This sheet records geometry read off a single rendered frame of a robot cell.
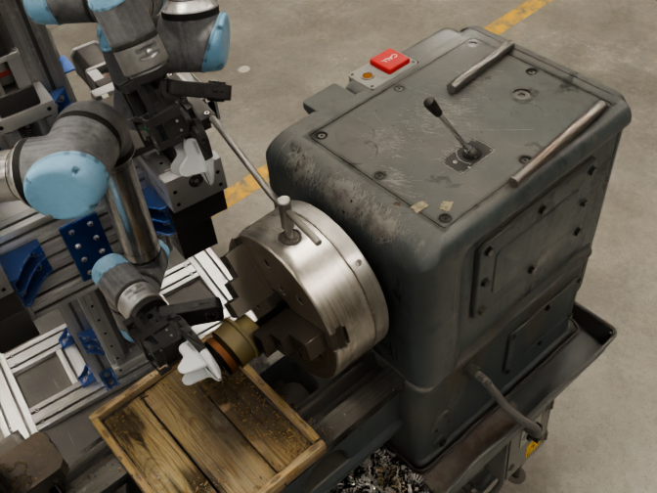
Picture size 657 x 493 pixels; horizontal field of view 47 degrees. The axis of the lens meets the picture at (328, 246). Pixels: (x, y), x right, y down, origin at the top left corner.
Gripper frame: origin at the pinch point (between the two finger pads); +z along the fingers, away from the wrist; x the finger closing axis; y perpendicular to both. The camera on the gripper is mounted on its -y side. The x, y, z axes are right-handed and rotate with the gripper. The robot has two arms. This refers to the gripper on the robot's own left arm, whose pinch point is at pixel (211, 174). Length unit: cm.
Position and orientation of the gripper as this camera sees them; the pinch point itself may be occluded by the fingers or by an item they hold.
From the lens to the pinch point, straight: 128.9
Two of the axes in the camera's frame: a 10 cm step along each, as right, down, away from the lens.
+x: 5.6, 1.9, -8.0
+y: -7.5, 5.2, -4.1
